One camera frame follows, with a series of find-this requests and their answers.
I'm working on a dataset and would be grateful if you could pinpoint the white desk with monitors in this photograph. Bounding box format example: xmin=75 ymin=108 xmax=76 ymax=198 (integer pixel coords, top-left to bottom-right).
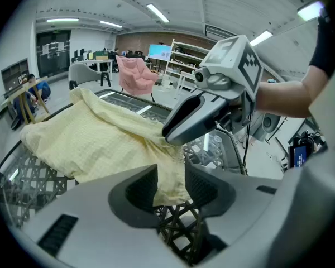
xmin=71 ymin=48 xmax=115 ymax=80

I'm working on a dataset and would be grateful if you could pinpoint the large display screen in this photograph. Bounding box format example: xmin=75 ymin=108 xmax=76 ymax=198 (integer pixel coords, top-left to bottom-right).
xmin=148 ymin=44 xmax=173 ymax=61

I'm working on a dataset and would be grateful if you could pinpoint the person's torso in black shirt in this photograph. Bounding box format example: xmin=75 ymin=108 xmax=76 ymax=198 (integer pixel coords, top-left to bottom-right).
xmin=309 ymin=7 xmax=335 ymax=79

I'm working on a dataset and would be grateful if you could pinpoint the person's right forearm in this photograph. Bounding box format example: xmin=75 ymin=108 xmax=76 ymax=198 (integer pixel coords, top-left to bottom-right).
xmin=253 ymin=64 xmax=329 ymax=119

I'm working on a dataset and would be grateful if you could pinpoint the white table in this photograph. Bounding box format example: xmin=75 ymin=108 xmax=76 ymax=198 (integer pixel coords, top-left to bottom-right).
xmin=175 ymin=70 xmax=199 ymax=96

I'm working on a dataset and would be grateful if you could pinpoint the white metal shelf rack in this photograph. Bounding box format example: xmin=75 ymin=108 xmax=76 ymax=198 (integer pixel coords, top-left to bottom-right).
xmin=165 ymin=37 xmax=213 ymax=92

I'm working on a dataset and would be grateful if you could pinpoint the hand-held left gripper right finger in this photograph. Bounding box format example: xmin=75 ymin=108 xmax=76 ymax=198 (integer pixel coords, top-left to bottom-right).
xmin=185 ymin=163 xmax=283 ymax=245

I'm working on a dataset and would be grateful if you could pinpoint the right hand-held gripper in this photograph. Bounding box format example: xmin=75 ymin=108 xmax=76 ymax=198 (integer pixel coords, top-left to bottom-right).
xmin=162 ymin=35 xmax=265 ymax=146

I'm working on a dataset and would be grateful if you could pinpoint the black smartphone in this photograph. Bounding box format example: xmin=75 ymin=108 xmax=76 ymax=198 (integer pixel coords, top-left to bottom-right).
xmin=288 ymin=143 xmax=310 ymax=169

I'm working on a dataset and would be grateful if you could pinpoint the cream yellow cloth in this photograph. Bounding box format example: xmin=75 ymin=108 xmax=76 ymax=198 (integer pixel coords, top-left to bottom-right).
xmin=19 ymin=87 xmax=192 ymax=208

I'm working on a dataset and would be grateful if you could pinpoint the pink armchair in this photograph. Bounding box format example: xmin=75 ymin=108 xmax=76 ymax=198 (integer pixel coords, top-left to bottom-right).
xmin=116 ymin=55 xmax=159 ymax=96

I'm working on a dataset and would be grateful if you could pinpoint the ceiling tube light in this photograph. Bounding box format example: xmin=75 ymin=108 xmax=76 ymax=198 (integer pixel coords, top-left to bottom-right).
xmin=250 ymin=30 xmax=274 ymax=47
xmin=46 ymin=17 xmax=80 ymax=23
xmin=145 ymin=3 xmax=171 ymax=24
xmin=296 ymin=1 xmax=324 ymax=22
xmin=99 ymin=20 xmax=123 ymax=29

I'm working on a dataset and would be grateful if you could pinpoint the dark wicker glass-top table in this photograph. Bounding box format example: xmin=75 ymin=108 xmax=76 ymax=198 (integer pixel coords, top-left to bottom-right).
xmin=0 ymin=89 xmax=251 ymax=266

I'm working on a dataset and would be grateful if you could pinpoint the grey shell chair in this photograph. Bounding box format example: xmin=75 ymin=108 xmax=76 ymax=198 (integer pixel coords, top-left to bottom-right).
xmin=68 ymin=63 xmax=100 ymax=90

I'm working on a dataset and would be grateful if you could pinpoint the black stool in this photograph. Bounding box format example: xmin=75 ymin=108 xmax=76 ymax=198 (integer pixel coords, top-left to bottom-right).
xmin=99 ymin=70 xmax=112 ymax=88

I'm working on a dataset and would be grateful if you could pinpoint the black tether cable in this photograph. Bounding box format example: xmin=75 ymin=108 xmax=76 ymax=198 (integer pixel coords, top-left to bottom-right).
xmin=240 ymin=116 xmax=253 ymax=177

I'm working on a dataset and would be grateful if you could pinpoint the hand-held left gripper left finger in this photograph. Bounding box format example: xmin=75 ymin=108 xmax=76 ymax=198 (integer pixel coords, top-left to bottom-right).
xmin=21 ymin=164 xmax=160 ymax=262

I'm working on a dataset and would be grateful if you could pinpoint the black double door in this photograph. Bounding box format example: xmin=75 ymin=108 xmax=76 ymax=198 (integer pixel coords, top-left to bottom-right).
xmin=36 ymin=30 xmax=72 ymax=78

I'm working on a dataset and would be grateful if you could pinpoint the dark cabinet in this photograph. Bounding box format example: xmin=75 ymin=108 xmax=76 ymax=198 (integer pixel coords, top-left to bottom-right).
xmin=1 ymin=58 xmax=29 ymax=90

